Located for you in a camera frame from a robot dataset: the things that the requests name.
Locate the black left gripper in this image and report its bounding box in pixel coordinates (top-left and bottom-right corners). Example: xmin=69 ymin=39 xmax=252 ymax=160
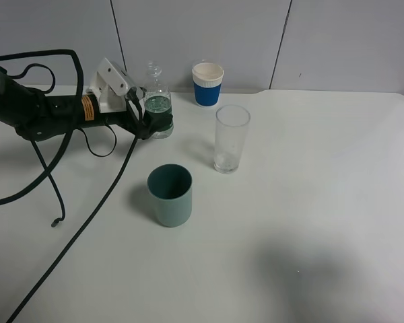
xmin=36 ymin=94 xmax=173 ymax=140

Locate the clear bottle with green label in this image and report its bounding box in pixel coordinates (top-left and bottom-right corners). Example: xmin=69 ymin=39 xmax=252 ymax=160
xmin=143 ymin=61 xmax=172 ymax=120

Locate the green plastic cup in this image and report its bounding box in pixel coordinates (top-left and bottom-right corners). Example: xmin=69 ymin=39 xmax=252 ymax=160
xmin=147 ymin=164 xmax=193 ymax=227

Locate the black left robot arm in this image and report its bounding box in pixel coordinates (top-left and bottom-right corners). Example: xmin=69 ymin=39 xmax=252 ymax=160
xmin=0 ymin=59 xmax=172 ymax=141

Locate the white cup with blue sleeve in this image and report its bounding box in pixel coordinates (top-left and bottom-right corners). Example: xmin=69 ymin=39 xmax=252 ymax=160
xmin=192 ymin=61 xmax=224 ymax=107

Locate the tall clear drinking glass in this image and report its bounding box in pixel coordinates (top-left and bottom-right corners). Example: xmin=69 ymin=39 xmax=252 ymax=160
xmin=214 ymin=104 xmax=250 ymax=174

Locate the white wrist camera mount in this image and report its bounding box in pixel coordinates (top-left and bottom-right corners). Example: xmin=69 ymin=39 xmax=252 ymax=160
xmin=86 ymin=58 xmax=143 ymax=114

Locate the thick black braided cable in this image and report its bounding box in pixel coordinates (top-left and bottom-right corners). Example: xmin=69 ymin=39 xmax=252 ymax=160
xmin=0 ymin=49 xmax=142 ymax=323

